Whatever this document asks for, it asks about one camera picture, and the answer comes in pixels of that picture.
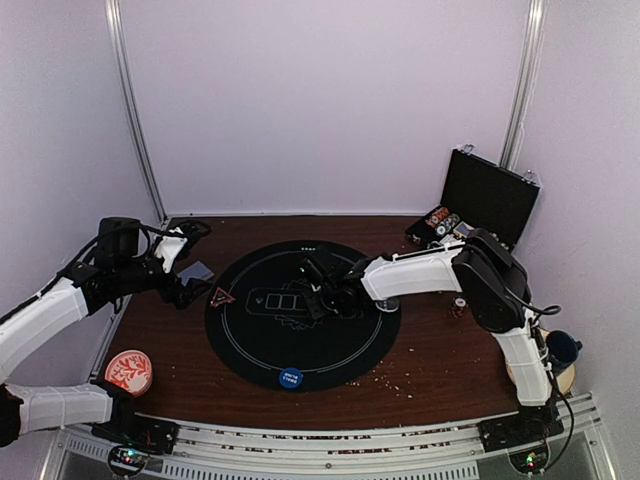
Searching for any red triangular all-in marker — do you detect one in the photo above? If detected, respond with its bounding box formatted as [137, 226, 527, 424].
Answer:
[209, 287, 235, 308]

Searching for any clear round dealer button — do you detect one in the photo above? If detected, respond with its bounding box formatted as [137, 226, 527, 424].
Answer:
[375, 298, 400, 313]

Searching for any blue small blind button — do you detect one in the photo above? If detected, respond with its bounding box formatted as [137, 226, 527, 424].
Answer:
[279, 367, 304, 390]

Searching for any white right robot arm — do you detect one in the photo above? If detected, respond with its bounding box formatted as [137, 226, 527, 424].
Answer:
[299, 228, 561, 442]

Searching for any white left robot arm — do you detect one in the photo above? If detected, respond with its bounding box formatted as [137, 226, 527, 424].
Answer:
[1, 227, 210, 446]

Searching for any blue patterned card deck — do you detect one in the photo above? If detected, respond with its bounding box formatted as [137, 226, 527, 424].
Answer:
[178, 261, 214, 285]

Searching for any round black poker mat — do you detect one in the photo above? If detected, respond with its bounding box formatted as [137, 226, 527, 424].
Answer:
[205, 240, 401, 393]

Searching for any red white patterned cup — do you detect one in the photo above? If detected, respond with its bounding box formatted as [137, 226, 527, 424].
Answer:
[104, 350, 153, 397]

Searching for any brown poker chip stack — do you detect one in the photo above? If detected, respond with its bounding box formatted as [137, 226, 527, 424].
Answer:
[449, 297, 467, 318]

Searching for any green chip row in case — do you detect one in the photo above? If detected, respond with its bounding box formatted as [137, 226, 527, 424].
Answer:
[435, 213, 461, 237]

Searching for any red chip row in case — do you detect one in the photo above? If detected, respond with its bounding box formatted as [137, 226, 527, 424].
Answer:
[425, 207, 450, 228]

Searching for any card deck in case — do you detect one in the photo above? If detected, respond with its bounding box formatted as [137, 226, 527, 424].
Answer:
[452, 221, 474, 239]

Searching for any black poker chip case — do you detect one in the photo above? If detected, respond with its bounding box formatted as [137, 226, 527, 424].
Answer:
[405, 149, 540, 250]

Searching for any dark blue mug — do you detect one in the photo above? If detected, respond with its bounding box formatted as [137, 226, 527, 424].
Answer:
[545, 330, 583, 376]

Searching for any round wooden coaster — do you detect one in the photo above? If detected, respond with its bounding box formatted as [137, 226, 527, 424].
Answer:
[505, 363, 577, 396]

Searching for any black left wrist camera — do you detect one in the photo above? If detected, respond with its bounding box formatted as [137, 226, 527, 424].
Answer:
[94, 217, 141, 268]

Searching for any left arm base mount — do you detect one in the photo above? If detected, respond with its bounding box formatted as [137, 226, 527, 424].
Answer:
[90, 380, 179, 479]

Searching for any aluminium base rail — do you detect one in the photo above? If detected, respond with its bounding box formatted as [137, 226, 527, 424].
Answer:
[47, 392, 616, 480]

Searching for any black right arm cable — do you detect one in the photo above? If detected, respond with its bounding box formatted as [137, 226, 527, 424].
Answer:
[519, 294, 574, 474]

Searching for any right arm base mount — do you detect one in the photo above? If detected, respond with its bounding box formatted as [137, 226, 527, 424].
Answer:
[477, 400, 564, 476]

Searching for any aluminium frame post right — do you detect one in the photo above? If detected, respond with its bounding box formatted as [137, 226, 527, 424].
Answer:
[499, 0, 547, 170]

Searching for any aluminium frame post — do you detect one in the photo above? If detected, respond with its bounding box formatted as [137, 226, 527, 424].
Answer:
[499, 0, 547, 170]
[104, 0, 168, 223]

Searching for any aluminium frame post left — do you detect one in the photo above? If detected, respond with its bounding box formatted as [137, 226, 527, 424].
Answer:
[104, 0, 168, 223]

